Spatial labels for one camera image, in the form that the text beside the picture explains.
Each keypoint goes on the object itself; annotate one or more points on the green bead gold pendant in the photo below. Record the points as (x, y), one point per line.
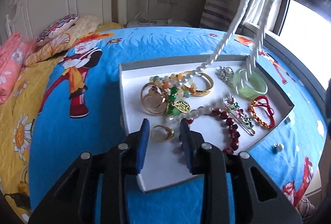
(182, 106)

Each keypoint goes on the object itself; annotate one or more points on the pink floral quilt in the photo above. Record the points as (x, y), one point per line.
(11, 63)

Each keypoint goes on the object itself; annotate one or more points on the yellow floral pillow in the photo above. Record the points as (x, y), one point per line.
(85, 25)

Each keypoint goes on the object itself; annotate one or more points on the green jade bangle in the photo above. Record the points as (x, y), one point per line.
(258, 89)

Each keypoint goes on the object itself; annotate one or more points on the window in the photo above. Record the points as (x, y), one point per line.
(305, 32)

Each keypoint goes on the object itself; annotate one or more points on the black adapter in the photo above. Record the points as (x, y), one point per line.
(20, 199)

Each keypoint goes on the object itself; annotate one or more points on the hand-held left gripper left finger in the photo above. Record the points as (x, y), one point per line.
(142, 147)

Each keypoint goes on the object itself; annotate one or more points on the blue printed blanket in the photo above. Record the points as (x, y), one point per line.
(103, 84)

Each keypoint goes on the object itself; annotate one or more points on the wide gold bangle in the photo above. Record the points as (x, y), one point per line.
(204, 91)

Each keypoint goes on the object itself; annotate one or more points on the thin gold bangle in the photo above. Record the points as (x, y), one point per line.
(143, 100)

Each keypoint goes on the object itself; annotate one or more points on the grey cardboard tray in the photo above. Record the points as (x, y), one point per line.
(165, 162)

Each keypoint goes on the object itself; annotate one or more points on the plaid fleece blanket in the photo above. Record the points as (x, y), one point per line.
(306, 209)

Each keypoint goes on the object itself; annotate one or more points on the flower enamel hair clip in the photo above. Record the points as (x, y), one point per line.
(239, 111)

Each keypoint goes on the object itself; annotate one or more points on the yellow floral bedsheet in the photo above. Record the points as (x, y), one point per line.
(15, 120)

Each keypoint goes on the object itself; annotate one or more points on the silver brooch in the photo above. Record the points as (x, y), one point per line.
(225, 75)

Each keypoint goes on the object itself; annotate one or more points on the pearl earring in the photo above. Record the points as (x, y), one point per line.
(278, 147)

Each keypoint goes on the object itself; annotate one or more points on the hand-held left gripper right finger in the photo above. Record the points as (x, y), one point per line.
(186, 147)

